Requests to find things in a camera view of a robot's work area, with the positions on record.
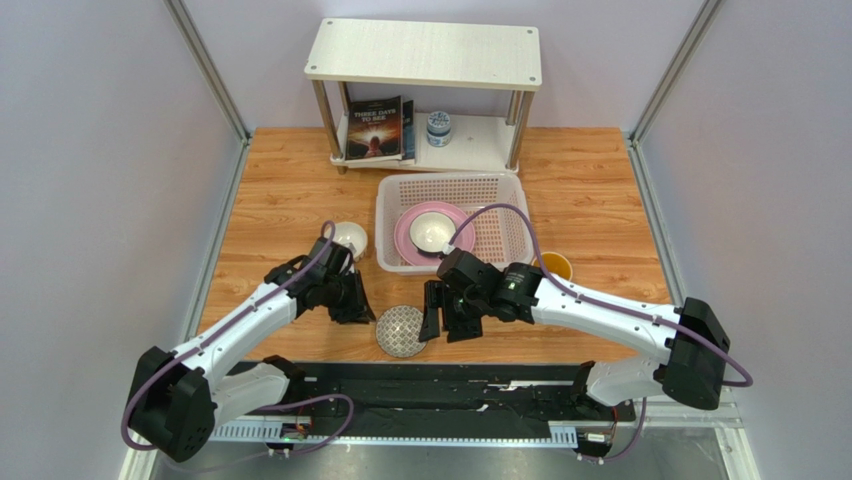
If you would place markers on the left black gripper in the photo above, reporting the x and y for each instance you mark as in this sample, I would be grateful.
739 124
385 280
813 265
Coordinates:
358 311

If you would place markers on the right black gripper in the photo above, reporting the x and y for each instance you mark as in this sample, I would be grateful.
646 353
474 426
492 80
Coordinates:
450 310

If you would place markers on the brown patterned bowl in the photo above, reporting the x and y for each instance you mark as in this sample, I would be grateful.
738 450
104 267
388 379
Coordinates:
397 331

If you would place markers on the pink plastic plate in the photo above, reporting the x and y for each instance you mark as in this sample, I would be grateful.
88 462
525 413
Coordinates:
401 237

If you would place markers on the white bowl yellow rim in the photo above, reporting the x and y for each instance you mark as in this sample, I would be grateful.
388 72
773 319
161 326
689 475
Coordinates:
353 236

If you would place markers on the white bowl black exterior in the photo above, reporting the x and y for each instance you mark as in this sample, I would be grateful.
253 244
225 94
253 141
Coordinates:
431 232

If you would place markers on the patterned mug yellow interior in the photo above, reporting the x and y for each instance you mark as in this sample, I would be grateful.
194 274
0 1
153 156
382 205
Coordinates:
556 264

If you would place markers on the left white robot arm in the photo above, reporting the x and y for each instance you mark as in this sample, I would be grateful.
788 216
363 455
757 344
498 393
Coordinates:
213 359

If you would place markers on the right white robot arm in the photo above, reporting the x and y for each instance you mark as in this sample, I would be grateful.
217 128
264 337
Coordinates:
679 349

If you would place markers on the white plastic perforated bin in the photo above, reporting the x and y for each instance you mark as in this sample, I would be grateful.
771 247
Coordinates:
497 236

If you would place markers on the blue white ceramic jar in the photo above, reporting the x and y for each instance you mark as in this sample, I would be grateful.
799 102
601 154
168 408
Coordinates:
439 128

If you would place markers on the dark paperback book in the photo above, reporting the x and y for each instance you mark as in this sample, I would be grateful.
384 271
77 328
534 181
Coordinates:
374 130

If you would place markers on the white two-tier shelf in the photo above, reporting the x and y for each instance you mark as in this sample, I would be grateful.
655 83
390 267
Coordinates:
429 54

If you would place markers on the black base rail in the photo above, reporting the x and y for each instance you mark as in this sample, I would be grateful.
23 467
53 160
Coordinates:
374 400

